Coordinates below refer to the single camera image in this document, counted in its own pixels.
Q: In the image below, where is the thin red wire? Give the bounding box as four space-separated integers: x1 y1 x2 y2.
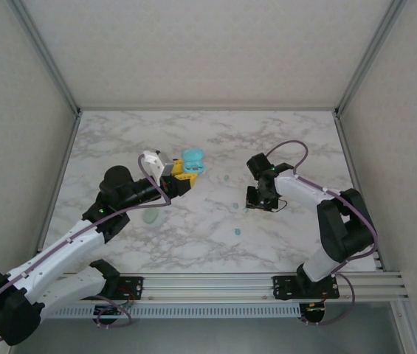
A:
119 285 138 307

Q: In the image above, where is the blue earbud charging case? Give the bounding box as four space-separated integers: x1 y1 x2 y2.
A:
180 147 207 176

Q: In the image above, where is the aluminium frame side rail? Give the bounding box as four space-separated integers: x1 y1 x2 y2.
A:
0 110 83 354
333 110 417 354

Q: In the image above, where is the aluminium frame post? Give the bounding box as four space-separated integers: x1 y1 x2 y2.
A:
7 0 83 114
334 0 410 114

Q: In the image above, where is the aluminium frame cross bar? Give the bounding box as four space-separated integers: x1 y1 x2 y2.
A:
77 106 339 112

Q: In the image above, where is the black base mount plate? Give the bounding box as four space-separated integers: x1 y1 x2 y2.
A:
76 273 145 302
272 274 342 302

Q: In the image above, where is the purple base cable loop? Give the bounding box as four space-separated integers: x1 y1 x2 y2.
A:
298 287 355 327
94 293 132 329

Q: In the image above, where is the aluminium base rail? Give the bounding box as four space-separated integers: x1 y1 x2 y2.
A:
60 271 413 304

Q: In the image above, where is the pale green earbud charging case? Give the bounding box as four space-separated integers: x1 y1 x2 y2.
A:
142 209 160 226

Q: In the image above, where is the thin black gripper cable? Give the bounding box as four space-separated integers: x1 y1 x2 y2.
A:
266 198 287 213

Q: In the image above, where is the base circuit board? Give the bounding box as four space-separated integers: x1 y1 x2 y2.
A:
95 304 130 317
303 302 327 317

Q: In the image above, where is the white slotted cable duct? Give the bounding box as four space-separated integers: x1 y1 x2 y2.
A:
44 302 302 319

